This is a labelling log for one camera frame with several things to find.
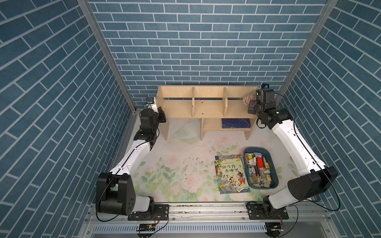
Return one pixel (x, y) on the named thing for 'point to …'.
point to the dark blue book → (235, 123)
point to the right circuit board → (274, 227)
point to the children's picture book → (231, 174)
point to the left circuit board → (147, 227)
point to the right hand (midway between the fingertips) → (257, 103)
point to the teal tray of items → (260, 168)
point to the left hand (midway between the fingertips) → (165, 107)
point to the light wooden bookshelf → (219, 107)
